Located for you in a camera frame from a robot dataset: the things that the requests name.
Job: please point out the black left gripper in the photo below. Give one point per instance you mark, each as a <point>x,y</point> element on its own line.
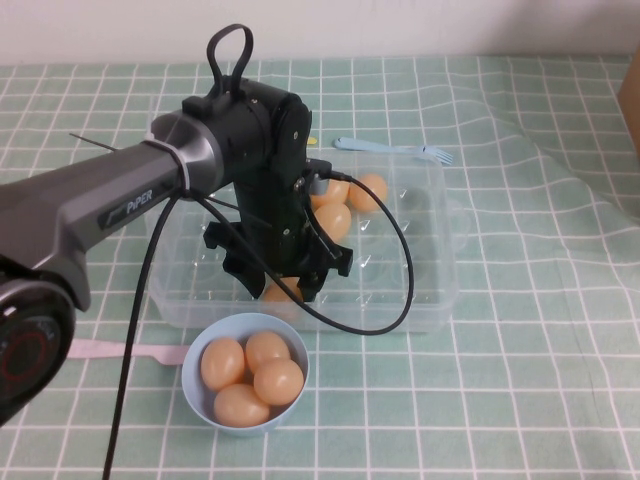
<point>270,230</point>

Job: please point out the beige plastic egg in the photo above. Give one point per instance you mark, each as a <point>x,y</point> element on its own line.
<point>375,185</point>
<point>339,192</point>
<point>335,220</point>
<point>277,295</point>
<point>278,382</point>
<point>222,364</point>
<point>267,349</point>
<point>241,405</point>

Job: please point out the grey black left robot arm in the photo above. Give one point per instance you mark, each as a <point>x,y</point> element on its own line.
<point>100,190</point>

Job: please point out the transparent plastic egg box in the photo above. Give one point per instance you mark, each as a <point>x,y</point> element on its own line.
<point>425,280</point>

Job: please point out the brown cardboard box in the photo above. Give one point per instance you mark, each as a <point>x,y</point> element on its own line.
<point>631,95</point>

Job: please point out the light blue bowl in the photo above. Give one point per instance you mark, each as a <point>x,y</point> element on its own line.
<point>192,395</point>

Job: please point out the pink plastic knife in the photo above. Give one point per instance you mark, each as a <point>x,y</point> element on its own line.
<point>155,353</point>

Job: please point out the blue plastic fork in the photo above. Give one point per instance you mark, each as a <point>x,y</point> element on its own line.
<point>370,146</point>

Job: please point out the green checked tablecloth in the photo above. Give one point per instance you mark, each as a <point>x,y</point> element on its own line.
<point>500,350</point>

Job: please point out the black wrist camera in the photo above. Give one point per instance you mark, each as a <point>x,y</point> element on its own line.
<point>320,186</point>

